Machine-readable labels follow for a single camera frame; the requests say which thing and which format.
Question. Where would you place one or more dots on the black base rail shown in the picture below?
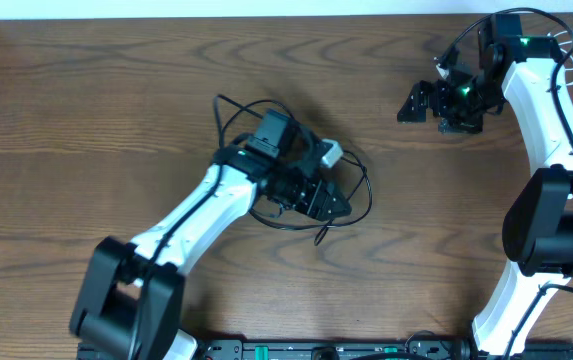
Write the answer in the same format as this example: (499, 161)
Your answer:
(430, 349)

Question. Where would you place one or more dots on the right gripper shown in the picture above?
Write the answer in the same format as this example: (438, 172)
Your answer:
(420, 94)

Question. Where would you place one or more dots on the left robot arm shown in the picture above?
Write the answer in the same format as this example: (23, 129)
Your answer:
(130, 300)

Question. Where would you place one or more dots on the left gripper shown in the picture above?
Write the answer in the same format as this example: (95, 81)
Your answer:
(316, 187)

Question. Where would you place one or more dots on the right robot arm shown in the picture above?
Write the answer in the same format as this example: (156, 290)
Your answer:
(527, 74)

